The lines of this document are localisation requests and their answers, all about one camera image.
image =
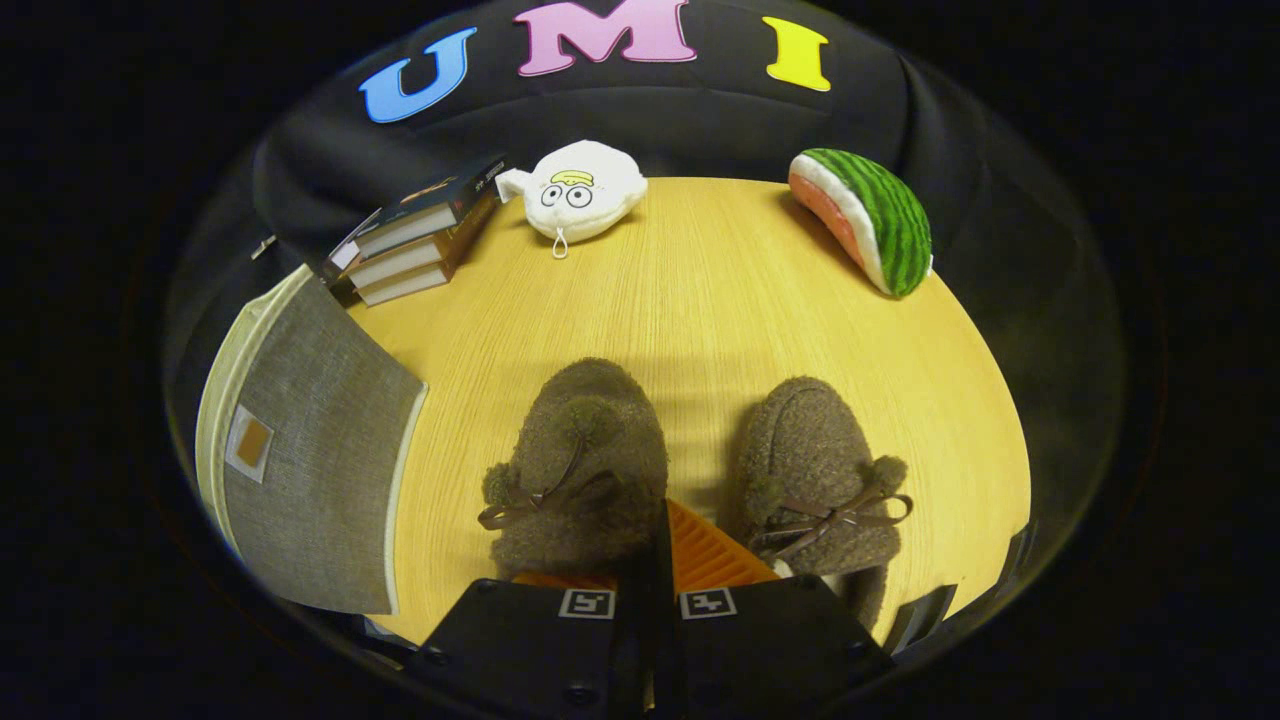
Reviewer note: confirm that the white tag clip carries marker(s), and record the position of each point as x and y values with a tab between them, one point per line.
263	247

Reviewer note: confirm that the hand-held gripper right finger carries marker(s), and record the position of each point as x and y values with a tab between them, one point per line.
668	640

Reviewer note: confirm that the brown fuzzy shoe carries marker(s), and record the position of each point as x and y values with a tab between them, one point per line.
810	440
600	390

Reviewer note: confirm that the brown cover book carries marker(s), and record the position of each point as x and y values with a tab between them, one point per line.
400	286
395	265

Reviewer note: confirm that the dark grey frame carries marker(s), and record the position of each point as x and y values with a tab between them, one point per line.
925	615

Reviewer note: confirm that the grey fabric storage box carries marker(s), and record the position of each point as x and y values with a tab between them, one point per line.
320	430

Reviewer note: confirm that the dark cover book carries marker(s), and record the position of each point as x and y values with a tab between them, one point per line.
430	195

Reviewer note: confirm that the white plush toy with eyes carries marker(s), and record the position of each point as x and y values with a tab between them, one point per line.
615	200

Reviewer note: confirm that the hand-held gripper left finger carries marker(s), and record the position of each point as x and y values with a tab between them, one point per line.
630	650

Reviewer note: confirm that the watermelon slice plush toy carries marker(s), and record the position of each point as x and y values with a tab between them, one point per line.
880	215

